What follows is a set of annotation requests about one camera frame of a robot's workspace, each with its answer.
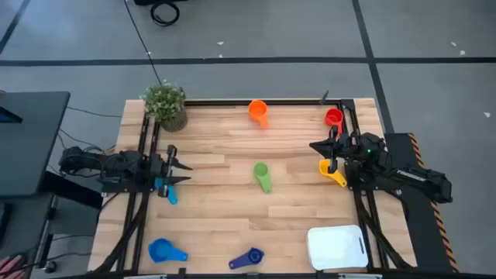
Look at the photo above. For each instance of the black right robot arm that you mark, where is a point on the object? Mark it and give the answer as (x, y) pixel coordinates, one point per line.
(418, 178)

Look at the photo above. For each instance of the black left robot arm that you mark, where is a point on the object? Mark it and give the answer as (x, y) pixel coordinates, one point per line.
(89, 160)

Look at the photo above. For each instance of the black caster wheel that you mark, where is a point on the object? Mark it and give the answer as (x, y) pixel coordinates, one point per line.
(50, 267)

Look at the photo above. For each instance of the black desk foot bar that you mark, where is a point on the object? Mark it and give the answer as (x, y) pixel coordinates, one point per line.
(73, 191)

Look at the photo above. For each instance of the potted plant in ribbed pot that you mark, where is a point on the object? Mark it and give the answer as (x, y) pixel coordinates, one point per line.
(164, 102)

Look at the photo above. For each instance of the black aluminium table frame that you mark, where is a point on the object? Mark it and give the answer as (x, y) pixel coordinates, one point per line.
(217, 102)

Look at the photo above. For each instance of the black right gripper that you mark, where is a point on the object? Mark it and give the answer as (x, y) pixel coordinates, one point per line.
(348, 147)

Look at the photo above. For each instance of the large blue measuring cup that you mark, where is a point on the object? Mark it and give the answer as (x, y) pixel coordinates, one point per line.
(160, 251)

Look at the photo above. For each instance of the green measuring cup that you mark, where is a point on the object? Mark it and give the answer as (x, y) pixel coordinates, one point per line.
(261, 170)

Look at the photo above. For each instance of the black desk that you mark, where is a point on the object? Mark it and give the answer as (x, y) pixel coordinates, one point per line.
(35, 143)

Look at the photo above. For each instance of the yellow measuring cup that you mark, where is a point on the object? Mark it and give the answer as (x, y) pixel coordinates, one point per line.
(324, 167)

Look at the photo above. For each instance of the orange measuring cup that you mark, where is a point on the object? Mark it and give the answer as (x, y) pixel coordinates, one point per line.
(257, 109)

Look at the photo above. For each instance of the dark blue measuring cup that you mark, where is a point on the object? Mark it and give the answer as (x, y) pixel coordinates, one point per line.
(255, 255)

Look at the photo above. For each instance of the black hazard-striped platform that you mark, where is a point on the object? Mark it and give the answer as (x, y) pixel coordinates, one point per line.
(418, 232)

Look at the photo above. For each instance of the red measuring cup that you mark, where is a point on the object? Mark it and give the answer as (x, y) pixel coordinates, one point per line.
(333, 116)

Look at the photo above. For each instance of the person's hand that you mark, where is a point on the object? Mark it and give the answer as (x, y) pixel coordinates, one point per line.
(9, 267)

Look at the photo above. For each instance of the white plastic basket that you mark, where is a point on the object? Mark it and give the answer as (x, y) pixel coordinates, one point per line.
(333, 248)

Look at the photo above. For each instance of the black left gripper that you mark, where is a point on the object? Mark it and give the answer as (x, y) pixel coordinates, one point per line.
(159, 170)

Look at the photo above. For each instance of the small light blue measuring cup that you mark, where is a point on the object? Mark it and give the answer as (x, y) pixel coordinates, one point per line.
(172, 195)

